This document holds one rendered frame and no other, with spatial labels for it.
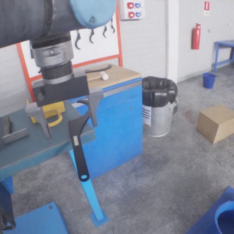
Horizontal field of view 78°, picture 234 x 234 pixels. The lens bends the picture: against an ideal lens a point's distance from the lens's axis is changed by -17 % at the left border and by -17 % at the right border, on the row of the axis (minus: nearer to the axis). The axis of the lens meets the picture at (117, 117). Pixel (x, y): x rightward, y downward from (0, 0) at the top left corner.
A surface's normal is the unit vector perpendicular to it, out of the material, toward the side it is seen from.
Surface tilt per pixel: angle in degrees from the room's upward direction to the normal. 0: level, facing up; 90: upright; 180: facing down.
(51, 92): 90
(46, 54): 90
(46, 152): 90
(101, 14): 90
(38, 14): 113
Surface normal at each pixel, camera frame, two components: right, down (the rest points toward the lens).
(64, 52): 0.79, 0.28
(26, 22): 0.66, 0.71
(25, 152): -0.08, -0.84
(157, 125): -0.07, 0.58
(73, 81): 0.31, 0.49
